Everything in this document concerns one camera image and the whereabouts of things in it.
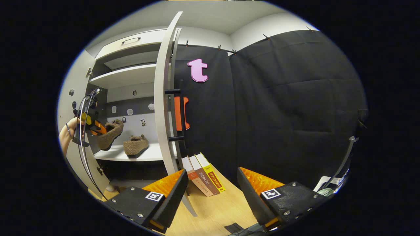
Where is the white shoe cabinet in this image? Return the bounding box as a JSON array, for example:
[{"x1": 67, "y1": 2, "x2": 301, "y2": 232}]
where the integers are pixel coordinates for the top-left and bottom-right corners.
[{"x1": 86, "y1": 28, "x2": 181, "y2": 190}]

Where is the brown suede shoe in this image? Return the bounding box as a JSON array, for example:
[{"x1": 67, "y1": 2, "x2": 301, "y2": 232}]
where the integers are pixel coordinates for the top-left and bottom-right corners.
[
  {"x1": 97, "y1": 119, "x2": 124, "y2": 151},
  {"x1": 123, "y1": 134, "x2": 149, "y2": 157}
]

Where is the black backdrop cloth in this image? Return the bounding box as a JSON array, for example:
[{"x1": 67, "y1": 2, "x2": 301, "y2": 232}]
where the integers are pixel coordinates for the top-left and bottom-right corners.
[{"x1": 171, "y1": 29, "x2": 368, "y2": 190}]

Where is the black door handle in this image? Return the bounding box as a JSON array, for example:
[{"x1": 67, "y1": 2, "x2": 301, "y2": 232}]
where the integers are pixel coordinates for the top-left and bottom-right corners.
[{"x1": 165, "y1": 80, "x2": 189, "y2": 149}]

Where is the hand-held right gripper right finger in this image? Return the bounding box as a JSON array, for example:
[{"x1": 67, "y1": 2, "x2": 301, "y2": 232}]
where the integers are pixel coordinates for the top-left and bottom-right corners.
[{"x1": 237, "y1": 167, "x2": 328, "y2": 231}]

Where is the white orange book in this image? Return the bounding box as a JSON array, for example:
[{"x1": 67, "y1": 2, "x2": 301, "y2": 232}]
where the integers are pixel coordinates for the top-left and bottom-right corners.
[{"x1": 181, "y1": 156, "x2": 214, "y2": 197}]

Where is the white shoe cabinet door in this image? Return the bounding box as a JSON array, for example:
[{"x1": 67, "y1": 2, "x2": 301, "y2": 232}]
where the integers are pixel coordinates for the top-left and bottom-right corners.
[
  {"x1": 154, "y1": 11, "x2": 198, "y2": 217},
  {"x1": 57, "y1": 49, "x2": 110, "y2": 200}
]

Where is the white cabinet drawer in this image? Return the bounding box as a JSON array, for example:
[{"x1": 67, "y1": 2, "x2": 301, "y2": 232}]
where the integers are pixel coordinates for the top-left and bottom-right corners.
[{"x1": 95, "y1": 29, "x2": 179, "y2": 60}]

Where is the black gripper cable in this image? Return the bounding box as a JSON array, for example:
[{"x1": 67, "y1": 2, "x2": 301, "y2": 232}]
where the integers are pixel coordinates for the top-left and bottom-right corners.
[{"x1": 76, "y1": 88, "x2": 109, "y2": 201}]

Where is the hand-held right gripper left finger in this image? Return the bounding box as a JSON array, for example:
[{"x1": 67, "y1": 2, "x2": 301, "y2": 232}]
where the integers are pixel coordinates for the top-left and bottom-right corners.
[{"x1": 103, "y1": 169, "x2": 189, "y2": 234}]

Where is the yellow book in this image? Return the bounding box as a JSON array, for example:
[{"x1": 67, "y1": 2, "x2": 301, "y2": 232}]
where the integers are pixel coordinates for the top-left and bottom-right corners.
[{"x1": 196, "y1": 152, "x2": 226, "y2": 192}]

